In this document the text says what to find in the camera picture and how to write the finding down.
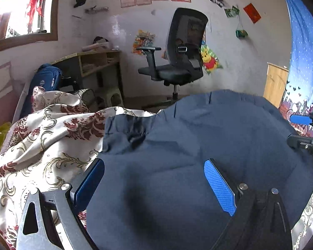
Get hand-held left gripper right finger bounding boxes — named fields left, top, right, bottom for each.
left=203, top=158, right=293, bottom=250

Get green photo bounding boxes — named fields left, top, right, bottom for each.
left=224, top=5, right=240, bottom=18

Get green hanging bag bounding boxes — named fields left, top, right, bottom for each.
left=235, top=18, right=249, bottom=39

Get yellow cartoon bear poster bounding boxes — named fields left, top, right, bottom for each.
left=200, top=31, right=223, bottom=75

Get floral satin bedspread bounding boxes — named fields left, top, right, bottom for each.
left=0, top=86, right=313, bottom=250

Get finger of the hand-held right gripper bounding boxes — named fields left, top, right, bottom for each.
left=287, top=133, right=313, bottom=151
left=289, top=112, right=313, bottom=132

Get blue printed curtain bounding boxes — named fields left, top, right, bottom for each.
left=279, top=0, right=313, bottom=140

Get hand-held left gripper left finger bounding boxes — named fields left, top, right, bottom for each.
left=16, top=158, right=105, bottom=250

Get blue backpack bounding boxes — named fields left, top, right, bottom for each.
left=26, top=64, right=63, bottom=118

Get colourful cartoon poster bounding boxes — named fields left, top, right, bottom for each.
left=132, top=30, right=155, bottom=55

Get red envelope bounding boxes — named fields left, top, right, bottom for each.
left=243, top=3, right=262, bottom=24

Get black office chair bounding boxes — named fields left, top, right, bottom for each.
left=136, top=8, right=209, bottom=101

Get navy blue pants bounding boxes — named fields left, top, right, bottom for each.
left=86, top=90, right=313, bottom=250

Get wooden desk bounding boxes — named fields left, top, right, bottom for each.
left=51, top=49, right=124, bottom=102

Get white bed frame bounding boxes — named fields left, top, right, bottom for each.
left=12, top=81, right=32, bottom=124

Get wooden cabinet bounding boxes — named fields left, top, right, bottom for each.
left=263, top=62, right=289, bottom=108

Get plastic stool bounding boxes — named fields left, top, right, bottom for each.
left=98, top=87, right=124, bottom=108

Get red window paper cutting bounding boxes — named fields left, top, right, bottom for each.
left=27, top=0, right=49, bottom=29

